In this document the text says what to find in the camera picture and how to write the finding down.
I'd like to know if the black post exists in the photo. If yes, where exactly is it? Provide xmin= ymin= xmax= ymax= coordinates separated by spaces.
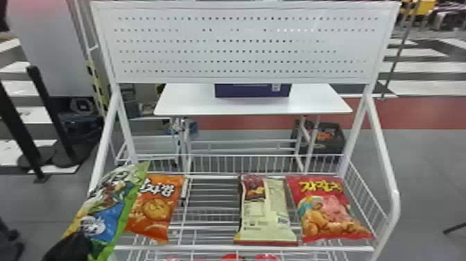
xmin=26 ymin=65 xmax=88 ymax=169
xmin=0 ymin=81 xmax=53 ymax=184

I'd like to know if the black crate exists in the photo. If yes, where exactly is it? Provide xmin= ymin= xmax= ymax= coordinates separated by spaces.
xmin=290 ymin=119 xmax=346 ymax=156

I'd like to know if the green snack packet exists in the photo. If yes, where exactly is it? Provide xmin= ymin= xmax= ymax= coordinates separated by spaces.
xmin=62 ymin=161 xmax=151 ymax=261

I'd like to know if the beige snack packet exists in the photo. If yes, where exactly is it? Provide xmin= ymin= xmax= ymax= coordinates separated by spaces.
xmin=233 ymin=174 xmax=299 ymax=247

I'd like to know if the white side table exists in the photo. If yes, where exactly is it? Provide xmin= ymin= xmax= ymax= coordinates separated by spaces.
xmin=153 ymin=83 xmax=354 ymax=174

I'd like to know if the white wire rack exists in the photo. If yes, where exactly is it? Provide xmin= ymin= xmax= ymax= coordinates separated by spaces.
xmin=88 ymin=0 xmax=402 ymax=261

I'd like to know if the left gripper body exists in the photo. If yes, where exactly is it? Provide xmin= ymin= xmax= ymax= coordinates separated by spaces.
xmin=41 ymin=230 xmax=93 ymax=261

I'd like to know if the orange snack packet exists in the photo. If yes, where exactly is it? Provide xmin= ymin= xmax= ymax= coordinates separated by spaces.
xmin=124 ymin=174 xmax=187 ymax=244

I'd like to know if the red snack packet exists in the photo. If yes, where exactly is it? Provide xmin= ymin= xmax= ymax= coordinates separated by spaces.
xmin=285 ymin=174 xmax=375 ymax=244

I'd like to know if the blue box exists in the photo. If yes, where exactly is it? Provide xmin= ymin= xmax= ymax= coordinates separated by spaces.
xmin=214 ymin=83 xmax=293 ymax=99

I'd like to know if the striped post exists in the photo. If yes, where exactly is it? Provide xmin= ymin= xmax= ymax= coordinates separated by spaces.
xmin=85 ymin=60 xmax=111 ymax=118

